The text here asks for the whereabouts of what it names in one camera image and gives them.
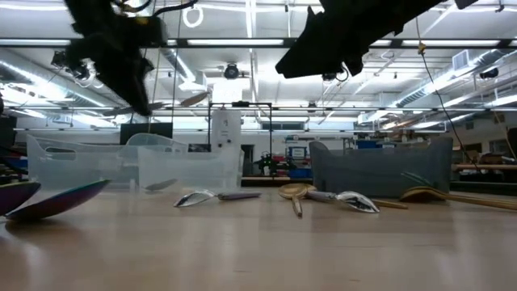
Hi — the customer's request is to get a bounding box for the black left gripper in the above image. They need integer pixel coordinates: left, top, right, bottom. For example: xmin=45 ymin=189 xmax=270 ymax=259
xmin=64 ymin=15 xmax=169 ymax=116

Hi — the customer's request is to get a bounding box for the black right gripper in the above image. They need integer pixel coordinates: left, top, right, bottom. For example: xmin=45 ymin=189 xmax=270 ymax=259
xmin=275 ymin=0 xmax=445 ymax=79

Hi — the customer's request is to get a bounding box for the clear plastic container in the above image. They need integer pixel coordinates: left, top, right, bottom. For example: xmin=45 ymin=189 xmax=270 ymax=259
xmin=137 ymin=145 xmax=243 ymax=191
xmin=27 ymin=133 xmax=191 ymax=192

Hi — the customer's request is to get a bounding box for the dark grey plastic container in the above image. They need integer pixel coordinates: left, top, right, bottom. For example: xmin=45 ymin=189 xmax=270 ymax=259
xmin=309 ymin=137 xmax=454 ymax=198

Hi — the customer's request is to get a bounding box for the black monitor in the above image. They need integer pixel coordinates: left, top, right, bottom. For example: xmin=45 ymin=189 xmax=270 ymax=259
xmin=120 ymin=122 xmax=174 ymax=146

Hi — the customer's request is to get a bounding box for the round black ceiling fixture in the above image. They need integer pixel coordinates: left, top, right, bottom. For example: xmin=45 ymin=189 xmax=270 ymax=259
xmin=223 ymin=62 xmax=242 ymax=81

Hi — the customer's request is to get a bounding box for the white cabinet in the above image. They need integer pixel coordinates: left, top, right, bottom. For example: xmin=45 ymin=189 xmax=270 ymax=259
xmin=211 ymin=108 xmax=242 ymax=154

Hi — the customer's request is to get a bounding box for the small black background robot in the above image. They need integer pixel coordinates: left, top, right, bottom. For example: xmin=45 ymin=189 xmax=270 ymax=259
xmin=253 ymin=152 xmax=292 ymax=178

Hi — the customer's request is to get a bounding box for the blue storage bin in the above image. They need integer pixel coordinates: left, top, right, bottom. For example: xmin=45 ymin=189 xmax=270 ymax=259
xmin=288 ymin=167 xmax=317 ymax=180

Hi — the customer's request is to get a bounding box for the small black ceiling device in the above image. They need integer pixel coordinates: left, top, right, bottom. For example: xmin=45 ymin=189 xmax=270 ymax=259
xmin=478 ymin=66 xmax=500 ymax=80

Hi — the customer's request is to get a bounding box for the wooden workbench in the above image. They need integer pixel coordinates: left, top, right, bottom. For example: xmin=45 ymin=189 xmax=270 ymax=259
xmin=455 ymin=162 xmax=517 ymax=171

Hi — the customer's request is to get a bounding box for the black overhead camera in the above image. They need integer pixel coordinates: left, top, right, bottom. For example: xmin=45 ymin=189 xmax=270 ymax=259
xmin=322 ymin=70 xmax=349 ymax=83

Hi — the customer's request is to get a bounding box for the black hanging cable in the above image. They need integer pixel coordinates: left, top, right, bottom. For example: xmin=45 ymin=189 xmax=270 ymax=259
xmin=414 ymin=18 xmax=478 ymax=167
xmin=170 ymin=7 xmax=183 ymax=124

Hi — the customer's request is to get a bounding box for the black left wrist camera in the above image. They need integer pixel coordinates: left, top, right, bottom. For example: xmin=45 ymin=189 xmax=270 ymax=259
xmin=135 ymin=15 xmax=169 ymax=46

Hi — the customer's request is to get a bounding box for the white looped cable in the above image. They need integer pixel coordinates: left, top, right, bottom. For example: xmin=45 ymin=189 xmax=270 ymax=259
xmin=182 ymin=3 xmax=204 ymax=29

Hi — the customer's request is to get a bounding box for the black metal stand frame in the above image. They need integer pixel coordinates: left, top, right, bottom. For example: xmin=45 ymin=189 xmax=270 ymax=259
xmin=208 ymin=100 xmax=273 ymax=167

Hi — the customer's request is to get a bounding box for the black aluminium table frame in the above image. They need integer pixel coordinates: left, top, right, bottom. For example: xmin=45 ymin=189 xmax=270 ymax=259
xmin=0 ymin=155 xmax=517 ymax=193

